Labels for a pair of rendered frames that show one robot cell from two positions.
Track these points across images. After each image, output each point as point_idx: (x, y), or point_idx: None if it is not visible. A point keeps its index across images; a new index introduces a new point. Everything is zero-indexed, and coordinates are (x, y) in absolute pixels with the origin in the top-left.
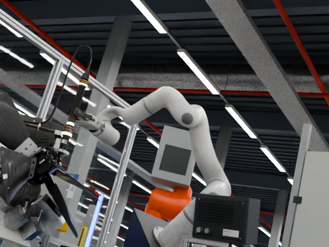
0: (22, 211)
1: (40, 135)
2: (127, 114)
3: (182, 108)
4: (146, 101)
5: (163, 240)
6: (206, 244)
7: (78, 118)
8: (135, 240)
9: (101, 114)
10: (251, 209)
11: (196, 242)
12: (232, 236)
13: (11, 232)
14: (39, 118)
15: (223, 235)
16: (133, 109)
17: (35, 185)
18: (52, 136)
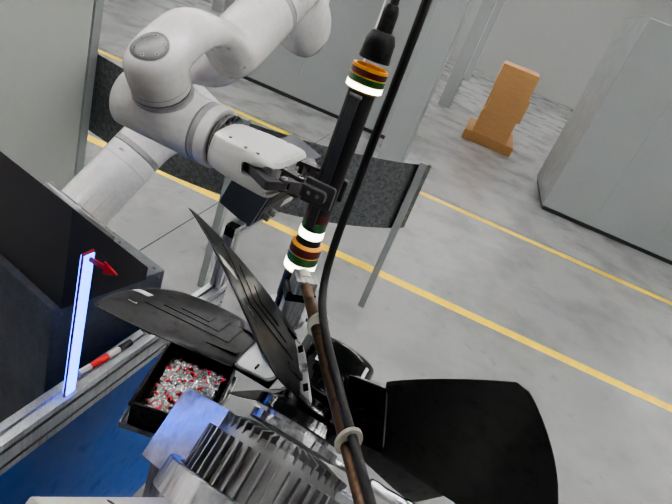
0: None
1: (279, 335)
2: (259, 63)
3: (328, 28)
4: (299, 18)
5: (105, 223)
6: (257, 224)
7: (278, 178)
8: (99, 268)
9: (191, 66)
10: None
11: (248, 229)
12: (287, 202)
13: None
14: (229, 275)
15: (280, 206)
16: (275, 43)
17: None
18: (267, 296)
